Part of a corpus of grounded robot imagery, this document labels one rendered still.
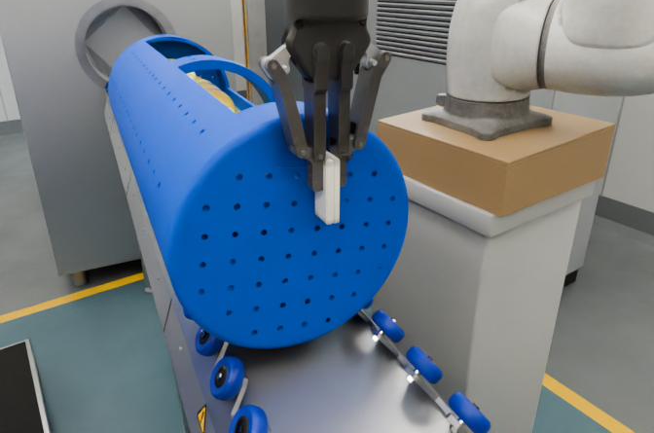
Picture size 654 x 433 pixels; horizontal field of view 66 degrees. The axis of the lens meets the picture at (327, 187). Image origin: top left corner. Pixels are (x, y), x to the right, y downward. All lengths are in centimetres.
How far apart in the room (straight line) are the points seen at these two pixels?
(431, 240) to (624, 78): 42
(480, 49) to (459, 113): 12
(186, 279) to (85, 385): 162
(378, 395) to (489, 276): 41
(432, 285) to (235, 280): 57
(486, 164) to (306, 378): 45
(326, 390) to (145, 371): 155
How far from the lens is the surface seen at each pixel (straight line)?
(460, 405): 54
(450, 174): 91
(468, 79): 95
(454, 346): 106
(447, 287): 101
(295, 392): 61
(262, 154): 50
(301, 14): 45
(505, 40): 92
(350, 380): 62
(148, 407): 198
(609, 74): 90
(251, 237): 53
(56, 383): 219
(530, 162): 88
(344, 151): 49
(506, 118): 97
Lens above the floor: 136
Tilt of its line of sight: 23 degrees down
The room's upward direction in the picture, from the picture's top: straight up
